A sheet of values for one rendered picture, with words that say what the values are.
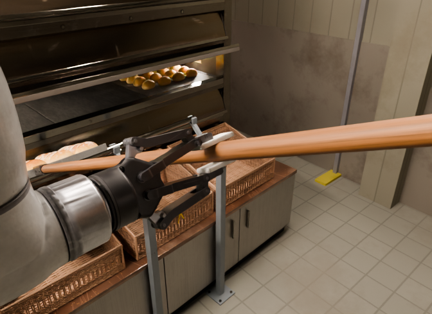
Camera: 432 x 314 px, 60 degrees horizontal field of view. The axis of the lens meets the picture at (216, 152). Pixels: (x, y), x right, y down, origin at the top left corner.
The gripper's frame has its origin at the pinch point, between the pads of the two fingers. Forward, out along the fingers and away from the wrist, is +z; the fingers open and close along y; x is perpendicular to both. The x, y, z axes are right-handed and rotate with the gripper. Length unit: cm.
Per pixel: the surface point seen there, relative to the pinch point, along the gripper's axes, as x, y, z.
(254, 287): -136, 122, 107
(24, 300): -124, 49, -17
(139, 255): -128, 59, 37
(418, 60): -66, 13, 257
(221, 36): -137, -40, 143
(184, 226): -129, 58, 67
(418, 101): -72, 43, 256
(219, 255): -131, 86, 85
